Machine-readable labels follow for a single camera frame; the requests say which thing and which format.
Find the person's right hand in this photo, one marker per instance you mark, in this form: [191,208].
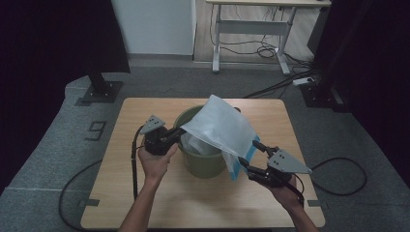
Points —
[288,196]

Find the dark curtain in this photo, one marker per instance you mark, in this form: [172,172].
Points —
[48,64]
[380,80]

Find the black stand with large base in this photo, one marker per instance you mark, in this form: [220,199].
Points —
[325,93]

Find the dark round table grommet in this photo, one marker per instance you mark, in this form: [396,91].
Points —
[238,109]

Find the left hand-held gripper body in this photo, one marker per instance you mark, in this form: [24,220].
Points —
[156,141]

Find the black stand with square base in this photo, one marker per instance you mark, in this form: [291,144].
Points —
[101,92]

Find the translucent white trash bag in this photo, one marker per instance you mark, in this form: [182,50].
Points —
[219,129]

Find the white desk with metal legs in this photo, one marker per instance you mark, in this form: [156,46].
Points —
[251,27]

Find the white power strip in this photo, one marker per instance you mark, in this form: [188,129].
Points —
[303,81]

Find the green plastic trash bin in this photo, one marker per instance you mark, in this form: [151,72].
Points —
[203,166]

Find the person's left hand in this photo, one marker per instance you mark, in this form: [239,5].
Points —
[154,167]

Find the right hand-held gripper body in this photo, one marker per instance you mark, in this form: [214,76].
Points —
[283,164]

